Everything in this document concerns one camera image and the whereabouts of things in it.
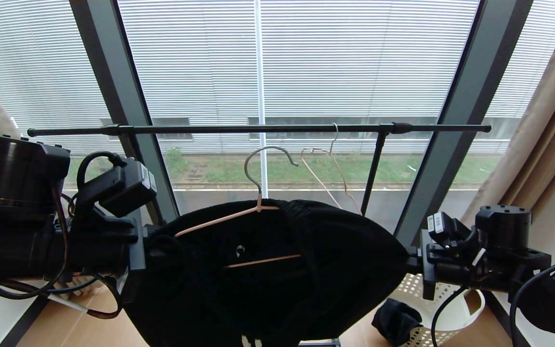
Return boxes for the pink clothes hanger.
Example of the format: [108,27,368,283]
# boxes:
[300,123,363,215]
[174,146,303,269]

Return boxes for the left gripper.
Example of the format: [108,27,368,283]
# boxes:
[53,216,149,306]

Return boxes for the black clothes rack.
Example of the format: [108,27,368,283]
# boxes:
[27,122,492,347]

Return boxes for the window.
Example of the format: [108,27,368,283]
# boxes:
[0,0,555,251]

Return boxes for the black shorts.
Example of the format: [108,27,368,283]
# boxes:
[125,198,410,347]

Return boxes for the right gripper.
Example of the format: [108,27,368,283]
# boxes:
[420,229,513,301]

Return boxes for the white laundry basket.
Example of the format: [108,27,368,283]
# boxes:
[393,273,487,347]

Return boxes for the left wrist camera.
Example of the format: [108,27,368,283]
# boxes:
[72,151,159,225]

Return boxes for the heap of clothes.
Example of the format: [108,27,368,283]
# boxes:
[371,297,424,347]

